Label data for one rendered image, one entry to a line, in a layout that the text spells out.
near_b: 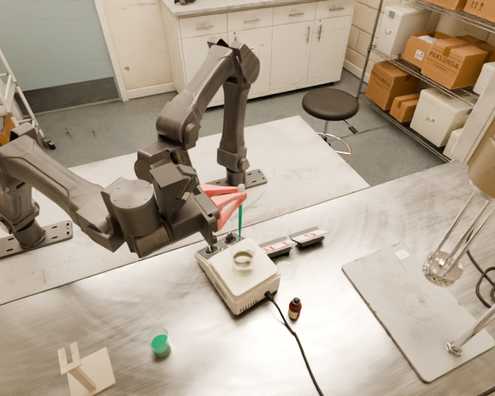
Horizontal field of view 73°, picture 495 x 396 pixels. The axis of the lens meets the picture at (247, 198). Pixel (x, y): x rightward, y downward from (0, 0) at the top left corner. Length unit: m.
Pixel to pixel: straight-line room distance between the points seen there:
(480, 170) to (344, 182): 0.61
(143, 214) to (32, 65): 3.14
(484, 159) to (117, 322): 0.77
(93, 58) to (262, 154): 2.52
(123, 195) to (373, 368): 0.60
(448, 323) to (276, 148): 0.75
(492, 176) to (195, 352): 0.63
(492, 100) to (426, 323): 0.51
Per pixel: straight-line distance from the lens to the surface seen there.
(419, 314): 0.89
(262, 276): 0.76
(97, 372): 0.82
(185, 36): 2.94
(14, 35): 3.48
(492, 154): 0.58
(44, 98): 3.66
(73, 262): 1.00
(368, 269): 0.91
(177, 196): 0.49
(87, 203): 0.57
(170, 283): 0.87
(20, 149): 0.67
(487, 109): 0.58
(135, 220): 0.47
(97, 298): 0.90
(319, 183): 1.11
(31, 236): 1.05
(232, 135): 0.93
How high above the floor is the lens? 1.63
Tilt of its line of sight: 44 degrees down
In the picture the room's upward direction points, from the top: straight up
